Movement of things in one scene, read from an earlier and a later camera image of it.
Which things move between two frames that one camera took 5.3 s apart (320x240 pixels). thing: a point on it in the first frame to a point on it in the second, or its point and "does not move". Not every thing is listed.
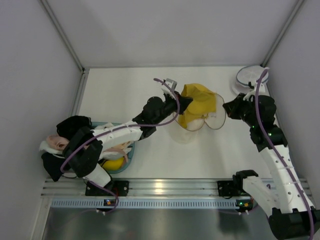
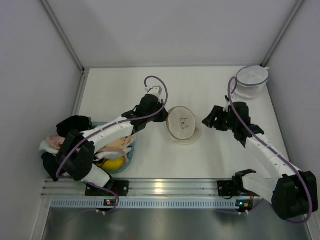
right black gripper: [236, 108] to [217, 119]
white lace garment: [44, 146] does not move
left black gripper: [176, 102] to [161, 114]
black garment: [68, 127] does not move
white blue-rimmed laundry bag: [247, 77] does not move
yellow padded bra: [114, 164] does not move
